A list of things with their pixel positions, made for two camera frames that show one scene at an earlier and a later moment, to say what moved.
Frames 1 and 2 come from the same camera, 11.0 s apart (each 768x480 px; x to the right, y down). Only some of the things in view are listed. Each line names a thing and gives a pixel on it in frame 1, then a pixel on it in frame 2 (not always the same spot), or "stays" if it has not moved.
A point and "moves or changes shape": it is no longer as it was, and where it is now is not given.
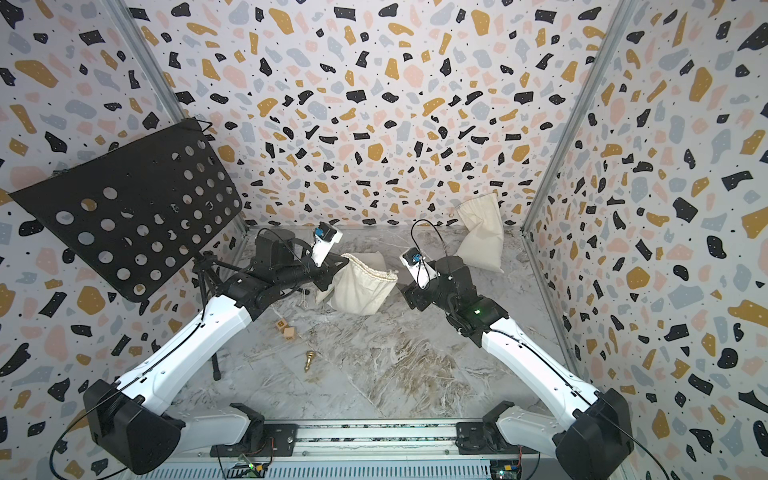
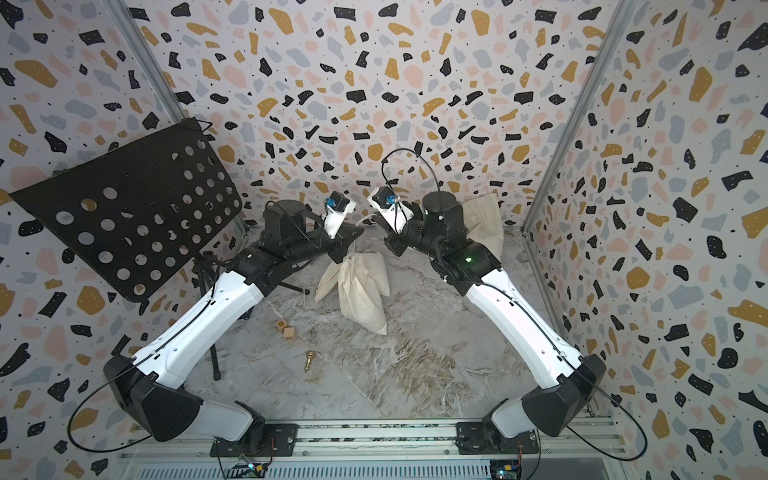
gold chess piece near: [310, 354] stays
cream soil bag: [358, 286] moves or changes shape
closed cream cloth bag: [483, 245] stays
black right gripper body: [433, 296] → [420, 236]
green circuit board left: [251, 470] stays
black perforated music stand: [143, 210] stays
